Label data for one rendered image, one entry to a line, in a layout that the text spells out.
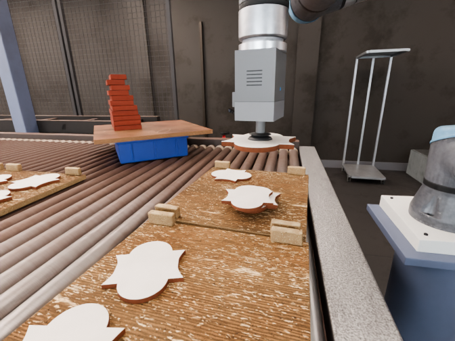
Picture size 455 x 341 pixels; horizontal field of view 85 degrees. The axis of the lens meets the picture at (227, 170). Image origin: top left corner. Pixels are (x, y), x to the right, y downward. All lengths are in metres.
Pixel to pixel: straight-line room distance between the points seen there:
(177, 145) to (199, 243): 0.74
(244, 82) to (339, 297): 0.35
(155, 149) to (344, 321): 0.95
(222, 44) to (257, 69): 3.93
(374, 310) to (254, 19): 0.44
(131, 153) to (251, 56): 0.84
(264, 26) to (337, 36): 3.87
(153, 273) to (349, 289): 0.31
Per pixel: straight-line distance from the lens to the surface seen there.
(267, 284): 0.41
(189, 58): 4.45
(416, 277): 0.82
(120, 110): 1.32
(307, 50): 4.11
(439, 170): 0.74
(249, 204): 0.56
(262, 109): 0.39
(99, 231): 0.64
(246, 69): 0.40
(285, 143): 0.41
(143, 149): 1.15
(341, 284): 0.48
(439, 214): 0.75
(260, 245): 0.49
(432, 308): 0.86
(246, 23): 0.42
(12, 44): 2.35
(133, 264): 0.46
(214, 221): 0.57
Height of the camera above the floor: 1.21
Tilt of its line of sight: 18 degrees down
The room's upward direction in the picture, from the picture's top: 1 degrees counter-clockwise
